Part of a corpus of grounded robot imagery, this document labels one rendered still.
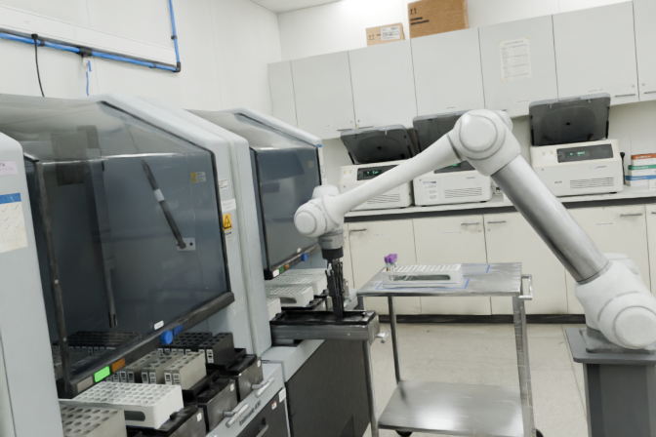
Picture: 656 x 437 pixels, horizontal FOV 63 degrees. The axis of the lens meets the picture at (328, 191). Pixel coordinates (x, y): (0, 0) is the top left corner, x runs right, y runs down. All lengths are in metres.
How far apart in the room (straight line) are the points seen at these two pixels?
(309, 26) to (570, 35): 2.16
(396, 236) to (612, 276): 2.70
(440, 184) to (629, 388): 2.46
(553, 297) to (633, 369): 2.33
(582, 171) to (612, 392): 2.35
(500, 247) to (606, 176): 0.84
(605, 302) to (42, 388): 1.28
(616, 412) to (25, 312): 1.56
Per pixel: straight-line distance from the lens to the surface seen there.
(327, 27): 4.93
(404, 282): 2.10
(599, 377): 1.83
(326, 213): 1.61
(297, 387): 1.85
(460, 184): 3.99
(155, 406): 1.28
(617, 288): 1.55
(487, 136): 1.44
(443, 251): 4.06
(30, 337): 1.09
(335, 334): 1.79
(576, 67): 4.29
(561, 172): 3.98
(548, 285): 4.09
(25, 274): 1.07
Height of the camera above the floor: 1.35
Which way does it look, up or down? 4 degrees down
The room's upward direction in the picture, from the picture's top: 6 degrees counter-clockwise
